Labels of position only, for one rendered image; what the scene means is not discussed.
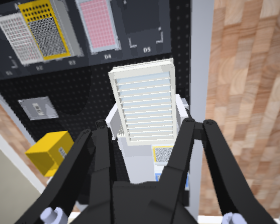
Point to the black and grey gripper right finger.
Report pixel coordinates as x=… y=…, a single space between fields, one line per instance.
x=236 y=200

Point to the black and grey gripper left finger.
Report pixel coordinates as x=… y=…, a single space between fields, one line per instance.
x=58 y=199

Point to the pink and pale blue well plate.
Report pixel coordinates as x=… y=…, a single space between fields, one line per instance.
x=99 y=24

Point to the white well plate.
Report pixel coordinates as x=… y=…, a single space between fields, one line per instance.
x=21 y=38

